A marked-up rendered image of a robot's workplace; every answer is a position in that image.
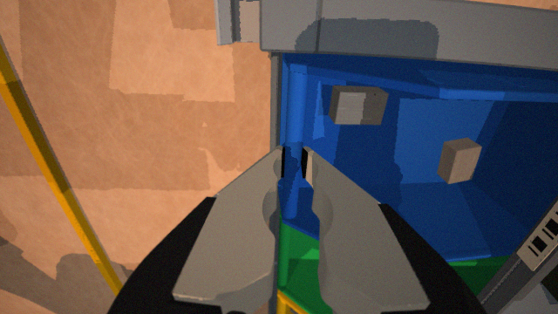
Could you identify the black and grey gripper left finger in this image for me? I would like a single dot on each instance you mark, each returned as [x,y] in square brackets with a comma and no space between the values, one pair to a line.
[219,258]

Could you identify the dark olive tool case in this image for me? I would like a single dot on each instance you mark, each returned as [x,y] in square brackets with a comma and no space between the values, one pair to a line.
[550,281]

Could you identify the tan block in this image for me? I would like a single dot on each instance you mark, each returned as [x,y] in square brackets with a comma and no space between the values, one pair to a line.
[458,160]

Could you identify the yellow bar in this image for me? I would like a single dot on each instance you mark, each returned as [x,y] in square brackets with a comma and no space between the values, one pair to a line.
[27,125]

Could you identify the green open bin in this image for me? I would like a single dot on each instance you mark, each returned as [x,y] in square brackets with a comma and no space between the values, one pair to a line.
[300,283]

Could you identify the grey metal shelf rack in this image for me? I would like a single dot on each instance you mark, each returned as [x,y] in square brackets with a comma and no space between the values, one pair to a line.
[459,31]

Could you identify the blue bin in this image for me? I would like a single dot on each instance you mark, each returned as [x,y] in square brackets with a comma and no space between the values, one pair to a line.
[516,176]

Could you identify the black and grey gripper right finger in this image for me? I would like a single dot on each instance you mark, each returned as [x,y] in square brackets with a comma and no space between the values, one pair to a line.
[373,261]

